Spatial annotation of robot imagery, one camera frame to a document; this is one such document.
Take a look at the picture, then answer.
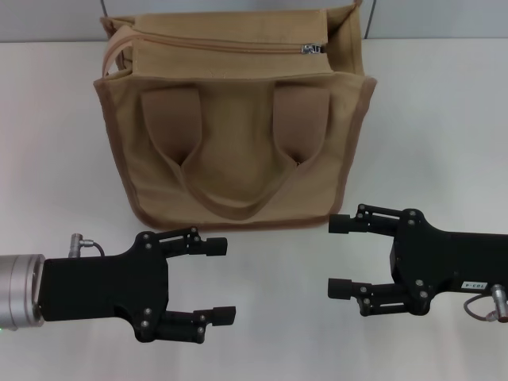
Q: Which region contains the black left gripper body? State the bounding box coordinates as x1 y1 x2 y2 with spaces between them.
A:
39 231 171 343

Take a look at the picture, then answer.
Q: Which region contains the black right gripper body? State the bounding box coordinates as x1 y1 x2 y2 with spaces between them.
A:
390 207 508 318

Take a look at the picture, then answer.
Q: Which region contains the khaki canvas food bag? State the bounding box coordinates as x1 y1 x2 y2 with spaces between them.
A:
93 0 377 233

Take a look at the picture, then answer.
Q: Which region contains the left gripper connector cable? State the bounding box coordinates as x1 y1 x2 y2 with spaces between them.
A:
69 233 105 259

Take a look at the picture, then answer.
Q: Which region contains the gripper connector cable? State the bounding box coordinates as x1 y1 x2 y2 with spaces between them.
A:
463 284 508 321
69 233 105 259

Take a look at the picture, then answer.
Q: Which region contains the right gripper connector cable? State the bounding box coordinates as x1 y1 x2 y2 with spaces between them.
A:
463 284 508 321

